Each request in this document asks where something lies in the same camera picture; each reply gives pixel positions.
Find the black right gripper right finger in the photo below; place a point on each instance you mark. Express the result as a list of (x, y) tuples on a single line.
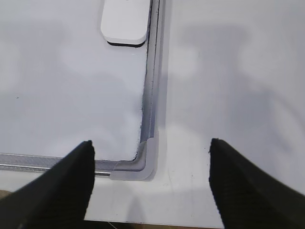
[(249, 198)]

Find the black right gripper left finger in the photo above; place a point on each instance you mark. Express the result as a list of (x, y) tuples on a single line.
[(58, 199)]

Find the white board with aluminium frame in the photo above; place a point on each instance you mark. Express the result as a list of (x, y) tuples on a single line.
[(62, 83)]

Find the white rectangular board eraser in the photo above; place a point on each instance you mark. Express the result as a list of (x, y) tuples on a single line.
[(125, 22)]

